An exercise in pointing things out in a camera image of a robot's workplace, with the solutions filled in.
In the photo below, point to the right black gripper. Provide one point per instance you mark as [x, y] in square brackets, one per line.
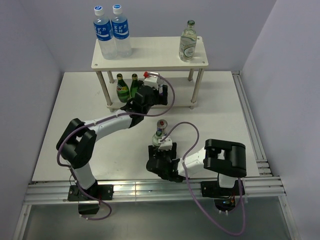
[173, 152]

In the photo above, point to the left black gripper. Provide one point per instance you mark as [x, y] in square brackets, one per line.
[160, 99]

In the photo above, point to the clear glass bottle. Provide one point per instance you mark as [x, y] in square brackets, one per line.
[157, 137]
[188, 41]

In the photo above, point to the red silver can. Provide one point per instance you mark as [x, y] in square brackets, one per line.
[161, 126]

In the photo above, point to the green glass bottle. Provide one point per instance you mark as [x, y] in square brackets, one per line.
[135, 84]
[122, 89]

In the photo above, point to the blue silver can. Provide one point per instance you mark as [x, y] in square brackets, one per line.
[161, 90]

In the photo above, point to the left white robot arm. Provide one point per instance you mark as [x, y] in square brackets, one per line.
[76, 145]

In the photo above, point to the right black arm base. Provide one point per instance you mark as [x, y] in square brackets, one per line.
[211, 189]

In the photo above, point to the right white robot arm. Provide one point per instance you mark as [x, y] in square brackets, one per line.
[226, 158]

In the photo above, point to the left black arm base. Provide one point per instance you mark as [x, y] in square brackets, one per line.
[103, 192]

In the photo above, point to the white two-tier shelf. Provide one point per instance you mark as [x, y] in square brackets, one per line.
[153, 54]

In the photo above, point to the right blue-label water bottle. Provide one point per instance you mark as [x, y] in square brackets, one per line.
[120, 27]

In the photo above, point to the blue-label water bottle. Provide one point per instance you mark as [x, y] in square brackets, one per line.
[104, 33]
[120, 27]

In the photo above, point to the left blue-label water bottle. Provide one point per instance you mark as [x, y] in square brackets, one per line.
[104, 33]

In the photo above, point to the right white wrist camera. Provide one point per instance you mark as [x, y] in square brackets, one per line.
[165, 144]

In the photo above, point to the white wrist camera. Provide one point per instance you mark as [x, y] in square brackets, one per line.
[152, 79]
[165, 144]

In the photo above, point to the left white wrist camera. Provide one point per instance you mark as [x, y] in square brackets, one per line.
[152, 79]

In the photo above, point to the black box under rail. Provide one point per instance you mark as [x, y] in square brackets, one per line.
[88, 208]

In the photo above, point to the aluminium right rail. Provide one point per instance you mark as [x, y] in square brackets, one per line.
[259, 152]

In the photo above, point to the aluminium rail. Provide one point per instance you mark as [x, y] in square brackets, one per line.
[147, 191]
[259, 152]

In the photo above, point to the aluminium front rail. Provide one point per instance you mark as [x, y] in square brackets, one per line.
[147, 191]

